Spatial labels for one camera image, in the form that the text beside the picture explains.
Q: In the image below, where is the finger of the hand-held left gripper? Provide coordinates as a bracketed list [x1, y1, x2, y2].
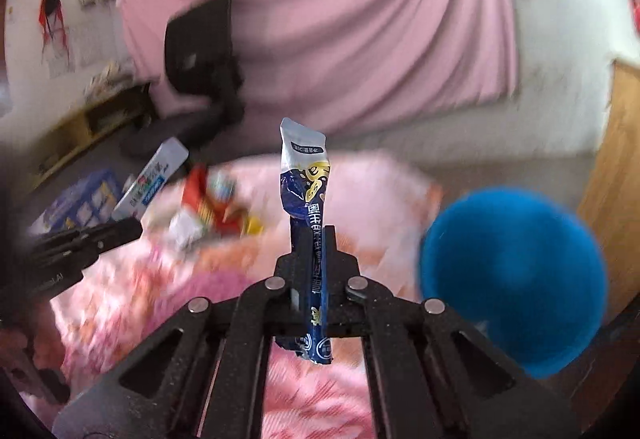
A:
[22, 216, 144, 271]

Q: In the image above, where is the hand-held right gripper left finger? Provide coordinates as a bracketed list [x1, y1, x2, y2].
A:
[52, 219, 306, 439]

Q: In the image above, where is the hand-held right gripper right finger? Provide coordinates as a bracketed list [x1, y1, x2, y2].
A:
[322, 225, 582, 439]

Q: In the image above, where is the blue plastic bucket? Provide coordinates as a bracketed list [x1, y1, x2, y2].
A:
[419, 188, 608, 380]

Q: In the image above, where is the blue snack stick packet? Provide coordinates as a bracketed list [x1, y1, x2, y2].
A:
[277, 118, 335, 365]

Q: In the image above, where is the blue white carton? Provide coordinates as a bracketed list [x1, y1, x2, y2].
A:
[30, 169, 123, 235]

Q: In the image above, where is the white blue toothpaste box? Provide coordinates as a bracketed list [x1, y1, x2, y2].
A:
[112, 138, 190, 220]

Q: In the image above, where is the yellow small wrapper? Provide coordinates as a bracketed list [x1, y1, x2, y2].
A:
[240, 214, 265, 237]

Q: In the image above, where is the red snack wrapper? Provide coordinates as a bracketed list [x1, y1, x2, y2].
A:
[181, 164, 242, 236]

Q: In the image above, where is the yellow low wooden shelf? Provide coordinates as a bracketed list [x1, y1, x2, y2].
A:
[25, 83, 153, 190]

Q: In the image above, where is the pink floral blanket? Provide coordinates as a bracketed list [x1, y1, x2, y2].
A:
[30, 152, 443, 439]

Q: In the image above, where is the black office chair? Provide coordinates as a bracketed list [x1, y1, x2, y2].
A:
[120, 0, 246, 157]

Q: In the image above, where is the wooden cabinet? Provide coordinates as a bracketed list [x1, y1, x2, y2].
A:
[577, 59, 640, 280]

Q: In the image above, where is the pink curtain cloth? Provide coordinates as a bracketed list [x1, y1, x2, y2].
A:
[115, 0, 521, 135]

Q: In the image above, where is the red wall hanging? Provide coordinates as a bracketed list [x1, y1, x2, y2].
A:
[39, 0, 72, 56]

